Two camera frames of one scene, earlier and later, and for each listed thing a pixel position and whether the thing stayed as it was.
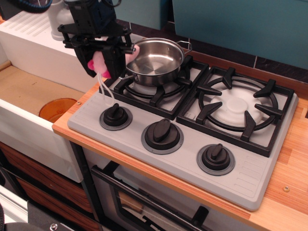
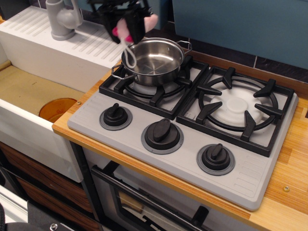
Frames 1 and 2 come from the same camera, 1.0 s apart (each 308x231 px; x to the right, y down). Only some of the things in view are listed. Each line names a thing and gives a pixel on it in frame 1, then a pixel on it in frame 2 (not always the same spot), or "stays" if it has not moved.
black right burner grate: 244,108 stays
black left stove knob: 115,118 stays
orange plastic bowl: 53,109 stays
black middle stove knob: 162,137 stays
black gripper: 94,28 → 109,12
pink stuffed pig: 97,63 → 122,29
